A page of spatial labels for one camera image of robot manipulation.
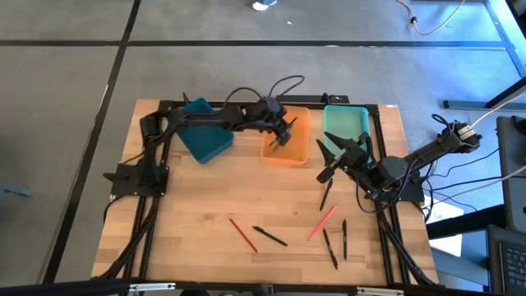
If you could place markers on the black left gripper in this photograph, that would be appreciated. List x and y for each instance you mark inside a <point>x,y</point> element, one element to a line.
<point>271,115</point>

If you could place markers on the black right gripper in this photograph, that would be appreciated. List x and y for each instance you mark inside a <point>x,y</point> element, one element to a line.
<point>349,160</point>

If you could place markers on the short dark pen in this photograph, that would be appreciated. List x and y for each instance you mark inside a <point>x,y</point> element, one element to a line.
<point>326,195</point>

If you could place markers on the black pen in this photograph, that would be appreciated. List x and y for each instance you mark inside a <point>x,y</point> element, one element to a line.
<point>330,248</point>
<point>344,240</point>
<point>270,236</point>

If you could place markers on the red pencil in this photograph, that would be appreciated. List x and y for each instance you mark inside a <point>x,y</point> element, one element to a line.
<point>243,234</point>

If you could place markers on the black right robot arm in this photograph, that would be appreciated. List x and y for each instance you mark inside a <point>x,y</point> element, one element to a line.
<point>431,150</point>

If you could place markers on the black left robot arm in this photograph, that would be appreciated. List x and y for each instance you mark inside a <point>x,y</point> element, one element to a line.
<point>205,121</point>

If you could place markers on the translucent orange plastic bin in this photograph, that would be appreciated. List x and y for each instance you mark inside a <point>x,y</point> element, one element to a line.
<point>296,152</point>

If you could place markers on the translucent teal plastic bin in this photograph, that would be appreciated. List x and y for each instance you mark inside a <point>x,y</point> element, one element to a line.
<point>345,123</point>

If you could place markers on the black bar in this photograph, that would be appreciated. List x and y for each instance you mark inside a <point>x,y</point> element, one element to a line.
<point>304,98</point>

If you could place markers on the pink pencil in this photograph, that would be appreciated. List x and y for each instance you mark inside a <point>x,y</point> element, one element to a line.
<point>322,223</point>

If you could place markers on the dark blue plastic bin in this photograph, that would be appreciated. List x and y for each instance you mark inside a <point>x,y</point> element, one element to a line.
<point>205,144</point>

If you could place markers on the white paper sheet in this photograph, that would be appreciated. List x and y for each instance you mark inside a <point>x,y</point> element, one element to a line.
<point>446,209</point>

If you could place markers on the person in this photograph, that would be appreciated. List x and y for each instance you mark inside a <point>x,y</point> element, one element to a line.
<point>259,6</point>

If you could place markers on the grey monitor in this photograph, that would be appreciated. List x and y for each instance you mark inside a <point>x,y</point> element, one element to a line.
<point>511,172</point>

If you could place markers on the dark laptop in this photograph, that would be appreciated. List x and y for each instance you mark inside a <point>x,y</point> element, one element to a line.
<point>513,263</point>

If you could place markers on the grey floor object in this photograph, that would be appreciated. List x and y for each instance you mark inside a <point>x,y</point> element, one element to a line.
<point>14,191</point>

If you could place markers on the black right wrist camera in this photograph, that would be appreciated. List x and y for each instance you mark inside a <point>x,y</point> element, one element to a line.
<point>324,176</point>

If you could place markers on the black aluminium table frame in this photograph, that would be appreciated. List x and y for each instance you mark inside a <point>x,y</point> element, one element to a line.
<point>382,135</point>

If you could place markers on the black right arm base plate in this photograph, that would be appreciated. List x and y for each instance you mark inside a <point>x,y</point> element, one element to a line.
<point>411,193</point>

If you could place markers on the dark stand leg frame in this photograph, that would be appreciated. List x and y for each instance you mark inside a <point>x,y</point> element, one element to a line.
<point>464,104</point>

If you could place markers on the silver bracket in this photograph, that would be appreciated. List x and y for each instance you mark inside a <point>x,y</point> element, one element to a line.
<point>380,291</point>
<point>152,287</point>

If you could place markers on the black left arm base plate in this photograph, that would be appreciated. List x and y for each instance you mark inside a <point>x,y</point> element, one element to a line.
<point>135,185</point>

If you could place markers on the black rail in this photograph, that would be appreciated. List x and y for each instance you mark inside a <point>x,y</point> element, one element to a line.
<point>82,288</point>

